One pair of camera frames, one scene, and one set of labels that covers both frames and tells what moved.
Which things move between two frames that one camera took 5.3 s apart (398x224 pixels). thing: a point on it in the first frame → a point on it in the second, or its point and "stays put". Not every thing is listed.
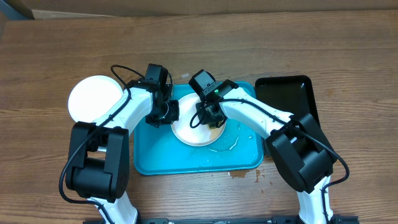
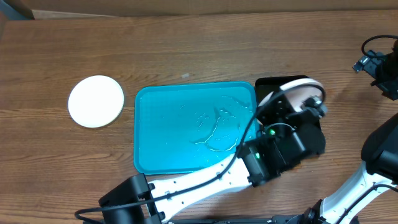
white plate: x=92 y=97 stays put
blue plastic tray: x=158 y=150 stays put
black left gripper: x=174 y=117 → x=270 y=113
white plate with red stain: x=200 y=136 → x=297 y=91
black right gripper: x=213 y=120 → x=382 y=73
